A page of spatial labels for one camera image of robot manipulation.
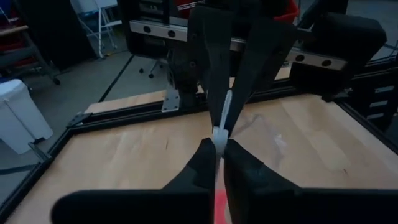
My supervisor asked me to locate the grey wheeled cart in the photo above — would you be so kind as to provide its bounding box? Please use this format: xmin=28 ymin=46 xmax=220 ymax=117
xmin=0 ymin=24 xmax=62 ymax=86

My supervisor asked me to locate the clear plastic zip bag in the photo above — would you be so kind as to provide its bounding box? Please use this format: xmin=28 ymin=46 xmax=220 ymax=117
xmin=212 ymin=89 xmax=289 ymax=162

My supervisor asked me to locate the white folding stand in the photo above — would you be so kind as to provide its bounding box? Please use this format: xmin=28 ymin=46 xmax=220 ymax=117
xmin=70 ymin=0 xmax=123 ymax=60

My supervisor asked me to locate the black partition panel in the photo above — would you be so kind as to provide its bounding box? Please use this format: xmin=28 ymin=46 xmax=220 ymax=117
xmin=15 ymin=0 xmax=98 ymax=70

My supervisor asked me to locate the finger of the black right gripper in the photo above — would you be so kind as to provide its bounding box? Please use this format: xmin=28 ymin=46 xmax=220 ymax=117
xmin=224 ymin=18 xmax=299 ymax=138
xmin=188 ymin=4 xmax=237 ymax=130

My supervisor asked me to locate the office chair wheel base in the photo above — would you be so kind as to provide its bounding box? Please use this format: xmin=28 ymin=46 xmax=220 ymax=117
xmin=138 ymin=58 xmax=165 ymax=79

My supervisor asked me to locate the red plastic bin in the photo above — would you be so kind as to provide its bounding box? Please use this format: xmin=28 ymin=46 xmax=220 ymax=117
xmin=174 ymin=0 xmax=195 ymax=19
xmin=273 ymin=0 xmax=301 ymax=23

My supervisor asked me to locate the silver mounting plate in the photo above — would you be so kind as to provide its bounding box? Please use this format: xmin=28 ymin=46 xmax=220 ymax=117
xmin=160 ymin=88 xmax=182 ymax=113

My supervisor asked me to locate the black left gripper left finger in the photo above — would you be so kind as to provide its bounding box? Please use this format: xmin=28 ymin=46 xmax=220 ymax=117
xmin=50 ymin=138 xmax=218 ymax=224

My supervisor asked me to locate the black aluminium table frame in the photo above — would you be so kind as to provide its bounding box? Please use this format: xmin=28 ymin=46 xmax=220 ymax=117
xmin=0 ymin=55 xmax=398 ymax=215

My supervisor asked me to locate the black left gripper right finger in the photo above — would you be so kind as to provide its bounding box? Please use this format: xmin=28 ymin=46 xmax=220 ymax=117
xmin=223 ymin=138 xmax=398 ymax=224

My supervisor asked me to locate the white plastic bin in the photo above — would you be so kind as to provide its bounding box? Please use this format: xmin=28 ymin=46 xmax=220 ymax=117
xmin=0 ymin=78 xmax=54 ymax=156

